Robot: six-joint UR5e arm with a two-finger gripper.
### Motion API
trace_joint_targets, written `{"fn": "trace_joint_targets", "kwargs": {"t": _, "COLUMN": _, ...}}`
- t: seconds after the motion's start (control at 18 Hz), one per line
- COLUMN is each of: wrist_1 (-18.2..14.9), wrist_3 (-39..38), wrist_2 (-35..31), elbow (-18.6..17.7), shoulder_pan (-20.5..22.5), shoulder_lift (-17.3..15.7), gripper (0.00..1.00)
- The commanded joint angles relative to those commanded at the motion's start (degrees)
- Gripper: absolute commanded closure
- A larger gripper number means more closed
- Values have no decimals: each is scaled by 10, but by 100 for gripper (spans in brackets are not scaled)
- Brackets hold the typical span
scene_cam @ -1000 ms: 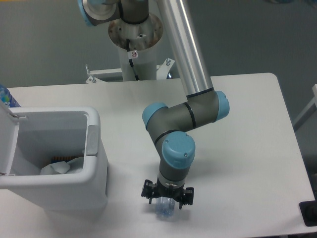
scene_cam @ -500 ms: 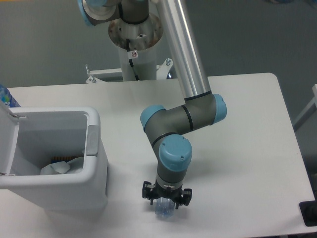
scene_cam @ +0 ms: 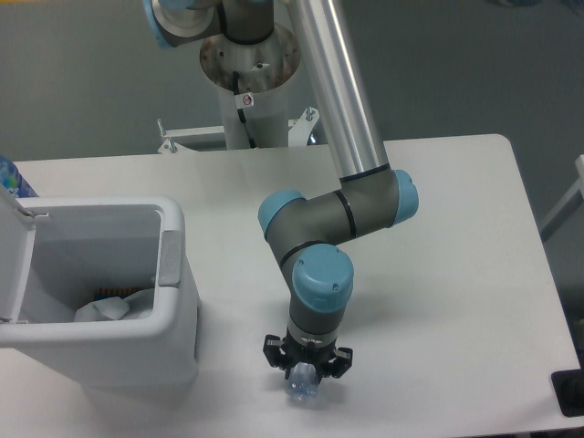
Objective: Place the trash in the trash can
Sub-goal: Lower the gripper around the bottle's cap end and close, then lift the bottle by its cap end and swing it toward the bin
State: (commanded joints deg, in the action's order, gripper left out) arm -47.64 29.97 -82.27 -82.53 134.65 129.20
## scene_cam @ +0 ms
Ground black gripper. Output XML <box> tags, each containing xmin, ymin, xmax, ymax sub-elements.
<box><xmin>263</xmin><ymin>334</ymin><xmax>353</xmax><ymax>380</ymax></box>

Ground clear plastic water bottle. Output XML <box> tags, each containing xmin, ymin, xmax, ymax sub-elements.
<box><xmin>285</xmin><ymin>362</ymin><xmax>318</xmax><ymax>409</ymax></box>

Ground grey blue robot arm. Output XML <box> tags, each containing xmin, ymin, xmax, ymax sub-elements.
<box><xmin>143</xmin><ymin>1</ymin><xmax>419</xmax><ymax>384</ymax></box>

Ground white open trash can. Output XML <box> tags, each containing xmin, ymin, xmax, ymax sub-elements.
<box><xmin>1</xmin><ymin>191</ymin><xmax>200</xmax><ymax>387</ymax></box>

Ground blue snack package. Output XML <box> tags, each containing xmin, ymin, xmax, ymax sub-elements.
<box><xmin>93</xmin><ymin>287</ymin><xmax>141</xmax><ymax>301</ymax></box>

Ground blue labelled bottle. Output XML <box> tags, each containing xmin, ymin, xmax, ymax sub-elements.
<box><xmin>0</xmin><ymin>155</ymin><xmax>38</xmax><ymax>198</ymax></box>

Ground white metal base frame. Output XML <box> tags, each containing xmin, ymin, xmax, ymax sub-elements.
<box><xmin>157</xmin><ymin>106</ymin><xmax>320</xmax><ymax>154</ymax></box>

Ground black table clamp mount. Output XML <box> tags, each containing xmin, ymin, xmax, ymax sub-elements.
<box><xmin>551</xmin><ymin>369</ymin><xmax>583</xmax><ymax>417</ymax></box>

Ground black cable on pedestal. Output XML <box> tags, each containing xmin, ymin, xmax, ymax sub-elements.
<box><xmin>232</xmin><ymin>70</ymin><xmax>257</xmax><ymax>150</ymax></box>

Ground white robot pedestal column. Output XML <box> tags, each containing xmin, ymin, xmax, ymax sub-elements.
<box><xmin>200</xmin><ymin>24</ymin><xmax>300</xmax><ymax>134</ymax></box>

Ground white frame leg right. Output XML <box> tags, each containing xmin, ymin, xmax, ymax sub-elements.
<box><xmin>539</xmin><ymin>155</ymin><xmax>583</xmax><ymax>242</ymax></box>

